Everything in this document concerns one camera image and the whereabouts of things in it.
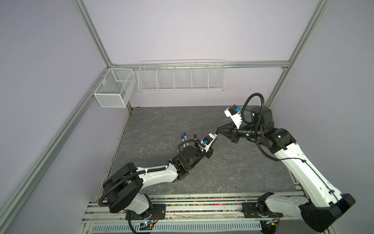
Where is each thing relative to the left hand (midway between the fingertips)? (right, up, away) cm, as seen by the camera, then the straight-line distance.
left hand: (215, 138), depth 73 cm
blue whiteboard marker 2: (-17, -2, +29) cm, 34 cm away
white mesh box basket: (-66, +32, +29) cm, 79 cm away
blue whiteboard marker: (-19, -4, +29) cm, 34 cm away
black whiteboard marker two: (-1, +3, -7) cm, 7 cm away
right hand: (0, +4, -7) cm, 8 cm away
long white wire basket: (-19, +40, +25) cm, 51 cm away
